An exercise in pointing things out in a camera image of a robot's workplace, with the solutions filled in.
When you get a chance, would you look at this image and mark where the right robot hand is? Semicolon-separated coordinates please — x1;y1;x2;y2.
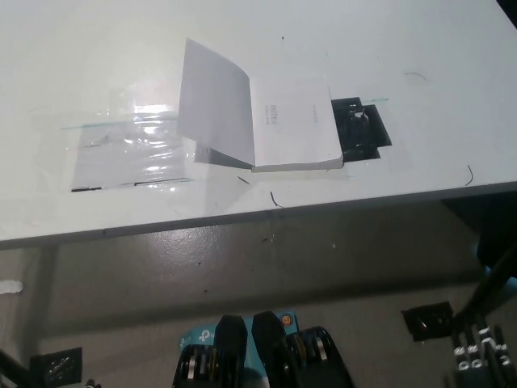
446;322;511;388

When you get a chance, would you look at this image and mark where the white Franka manual book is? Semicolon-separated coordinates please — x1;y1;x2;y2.
176;37;345;174

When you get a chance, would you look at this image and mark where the grey desk leg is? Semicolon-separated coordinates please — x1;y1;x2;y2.
34;242;58;356

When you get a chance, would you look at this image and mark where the robot torso black teal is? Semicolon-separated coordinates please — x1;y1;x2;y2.
171;310;356;388

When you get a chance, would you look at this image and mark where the black floor marker tag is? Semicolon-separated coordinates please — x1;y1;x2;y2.
401;301;456;344
30;347;84;388

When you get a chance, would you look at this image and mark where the plastic-covered paper sheet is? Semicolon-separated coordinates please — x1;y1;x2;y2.
58;116;211;193

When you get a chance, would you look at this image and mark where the black printed marker sheet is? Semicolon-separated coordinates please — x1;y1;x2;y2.
331;95;393;160

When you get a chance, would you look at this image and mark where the black frame pole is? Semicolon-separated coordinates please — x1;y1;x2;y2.
0;349;30;388
454;248;517;324

